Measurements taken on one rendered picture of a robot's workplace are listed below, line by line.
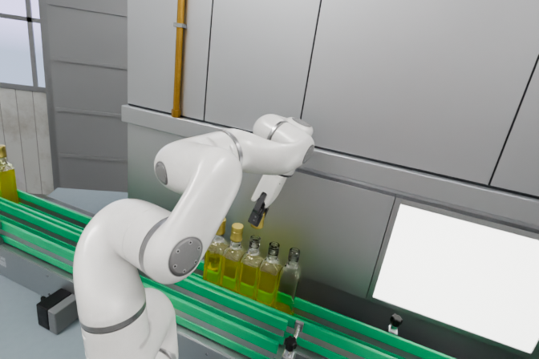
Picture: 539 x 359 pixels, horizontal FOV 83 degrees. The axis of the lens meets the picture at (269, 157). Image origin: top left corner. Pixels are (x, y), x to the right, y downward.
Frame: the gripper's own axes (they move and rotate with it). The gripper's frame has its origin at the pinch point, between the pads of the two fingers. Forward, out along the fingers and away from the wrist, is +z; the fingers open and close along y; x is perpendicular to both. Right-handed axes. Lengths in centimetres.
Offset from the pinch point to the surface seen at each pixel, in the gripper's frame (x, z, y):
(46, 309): -42, 50, 23
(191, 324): -2.0, 32.2, 13.6
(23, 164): -253, 160, -118
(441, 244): 45.7, -13.3, -11.6
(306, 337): 26.9, 23.2, 4.2
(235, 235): -3.2, 8.2, 2.0
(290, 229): 9.2, 6.1, -11.8
